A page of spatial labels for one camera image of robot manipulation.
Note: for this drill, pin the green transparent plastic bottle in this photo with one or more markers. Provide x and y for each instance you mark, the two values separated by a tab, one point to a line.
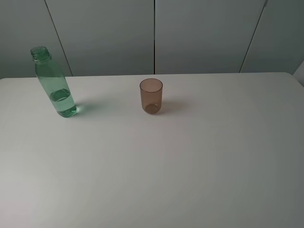
53	81

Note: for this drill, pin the pink translucent plastic cup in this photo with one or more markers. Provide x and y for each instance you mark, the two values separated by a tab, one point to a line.
151	95

